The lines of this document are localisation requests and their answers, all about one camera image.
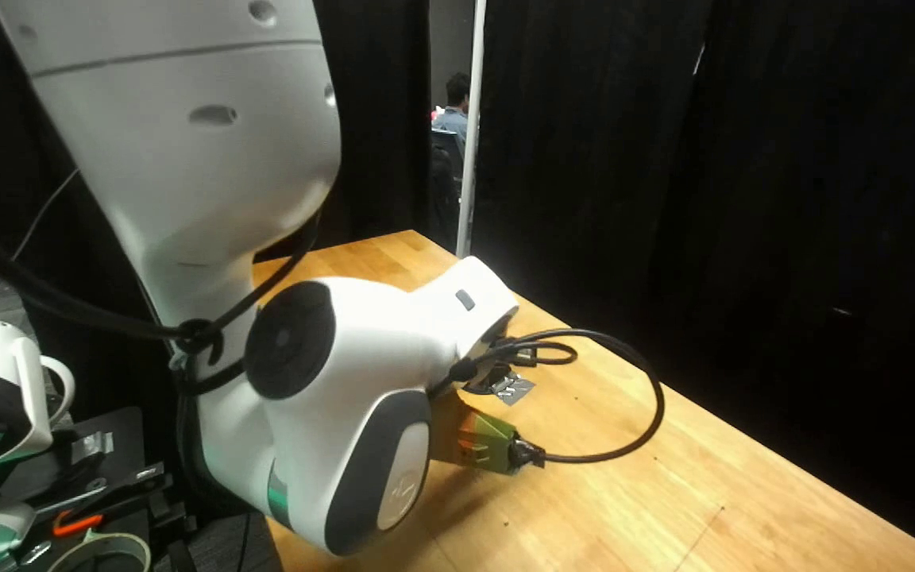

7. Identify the white vertical pole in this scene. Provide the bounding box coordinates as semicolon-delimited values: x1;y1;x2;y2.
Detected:
451;0;491;262

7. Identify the black curtain backdrop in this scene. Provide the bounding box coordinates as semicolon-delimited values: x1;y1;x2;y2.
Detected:
0;0;915;567

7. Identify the black equipment pile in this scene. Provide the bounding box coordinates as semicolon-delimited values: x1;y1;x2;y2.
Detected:
6;405;197;572

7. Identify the small orange clip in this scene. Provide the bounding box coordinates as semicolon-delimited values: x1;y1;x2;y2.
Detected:
47;508;107;542

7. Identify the grey duct tape piece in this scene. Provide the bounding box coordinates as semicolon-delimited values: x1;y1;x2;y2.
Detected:
492;370;537;410

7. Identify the orange green wrist camera bar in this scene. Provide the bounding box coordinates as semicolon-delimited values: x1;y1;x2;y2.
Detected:
454;407;522;476

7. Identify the black camera cable loop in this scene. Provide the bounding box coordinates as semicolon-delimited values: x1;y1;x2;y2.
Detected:
441;325;670;471

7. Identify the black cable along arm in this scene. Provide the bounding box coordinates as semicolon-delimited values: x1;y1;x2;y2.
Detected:
0;199;319;397

